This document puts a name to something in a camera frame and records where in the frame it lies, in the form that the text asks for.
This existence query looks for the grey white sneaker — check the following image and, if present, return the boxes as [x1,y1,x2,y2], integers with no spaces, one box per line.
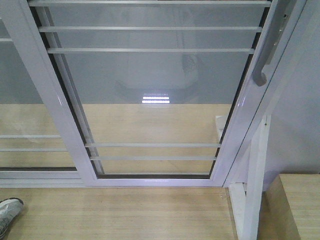
[0,197,24,239]

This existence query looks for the white wooden support post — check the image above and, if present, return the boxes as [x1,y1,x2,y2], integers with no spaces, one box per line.
[224,115,272,240]

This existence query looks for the grey door handle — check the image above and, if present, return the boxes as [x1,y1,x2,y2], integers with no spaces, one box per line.
[252,0,290,87]

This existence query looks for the light wooden box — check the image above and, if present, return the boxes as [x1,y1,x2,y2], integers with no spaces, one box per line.
[257,173,320,240]

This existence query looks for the white framed sliding glass door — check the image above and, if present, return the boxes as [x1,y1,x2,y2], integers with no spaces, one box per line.
[0,0,305,188]

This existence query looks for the wooden platform base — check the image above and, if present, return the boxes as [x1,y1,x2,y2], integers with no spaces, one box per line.
[0,103,237,240]

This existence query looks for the fixed glass panel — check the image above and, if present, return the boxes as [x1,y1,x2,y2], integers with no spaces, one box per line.
[0,17,83,186]

